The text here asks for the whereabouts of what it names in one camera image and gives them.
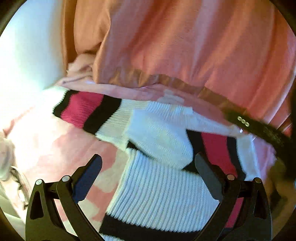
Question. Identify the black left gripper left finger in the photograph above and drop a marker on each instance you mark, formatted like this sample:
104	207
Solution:
43	221

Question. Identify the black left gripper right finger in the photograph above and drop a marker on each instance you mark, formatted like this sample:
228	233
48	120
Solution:
243	211

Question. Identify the white red black knit sweater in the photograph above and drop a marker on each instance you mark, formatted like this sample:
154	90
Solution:
161	195

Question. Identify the pink checkered bed sheet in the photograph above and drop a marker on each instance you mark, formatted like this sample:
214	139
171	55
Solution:
49	148

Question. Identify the grey white patterned cloth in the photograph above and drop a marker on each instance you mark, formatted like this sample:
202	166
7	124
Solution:
10	171

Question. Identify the orange curtain with brown band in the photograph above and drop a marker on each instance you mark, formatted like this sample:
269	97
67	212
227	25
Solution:
234	54

